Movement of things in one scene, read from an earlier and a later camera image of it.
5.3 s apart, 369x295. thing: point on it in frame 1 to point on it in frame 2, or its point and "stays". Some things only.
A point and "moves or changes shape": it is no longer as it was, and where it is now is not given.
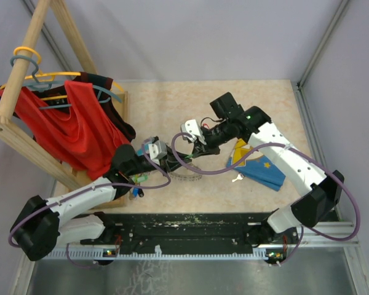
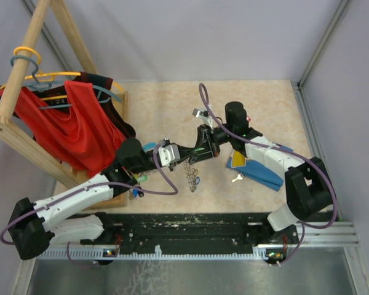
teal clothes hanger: (47, 85) stays
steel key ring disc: (188, 173) moves or changes shape
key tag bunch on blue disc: (137, 192) stays
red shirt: (87, 137) stays
